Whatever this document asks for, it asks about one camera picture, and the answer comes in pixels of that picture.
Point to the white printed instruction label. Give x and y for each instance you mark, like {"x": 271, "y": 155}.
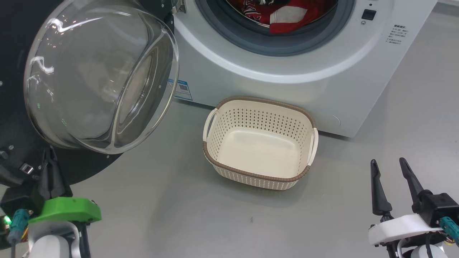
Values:
{"x": 398, "y": 34}

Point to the white front-load washing machine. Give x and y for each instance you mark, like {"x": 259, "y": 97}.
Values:
{"x": 287, "y": 93}

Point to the red and white garment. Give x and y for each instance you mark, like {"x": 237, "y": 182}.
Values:
{"x": 287, "y": 16}

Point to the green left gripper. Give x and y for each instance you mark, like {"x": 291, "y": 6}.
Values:
{"x": 68, "y": 211}

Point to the washing machine door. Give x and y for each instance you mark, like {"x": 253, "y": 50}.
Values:
{"x": 100, "y": 79}

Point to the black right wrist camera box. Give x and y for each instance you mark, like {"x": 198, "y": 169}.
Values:
{"x": 439, "y": 208}

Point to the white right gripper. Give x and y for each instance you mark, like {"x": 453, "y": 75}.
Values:
{"x": 401, "y": 229}

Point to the round drain filter cover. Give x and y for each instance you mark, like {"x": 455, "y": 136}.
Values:
{"x": 335, "y": 120}

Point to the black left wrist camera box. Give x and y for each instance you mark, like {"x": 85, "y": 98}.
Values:
{"x": 18, "y": 200}

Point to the blue energy label sticker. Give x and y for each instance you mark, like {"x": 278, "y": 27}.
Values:
{"x": 183, "y": 89}

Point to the grey rubber door gasket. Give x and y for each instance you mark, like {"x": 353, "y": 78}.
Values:
{"x": 279, "y": 44}

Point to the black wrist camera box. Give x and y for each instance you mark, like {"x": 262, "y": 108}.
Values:
{"x": 18, "y": 200}
{"x": 439, "y": 208}

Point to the cream perforated laundry basket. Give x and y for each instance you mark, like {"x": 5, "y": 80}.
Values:
{"x": 260, "y": 154}

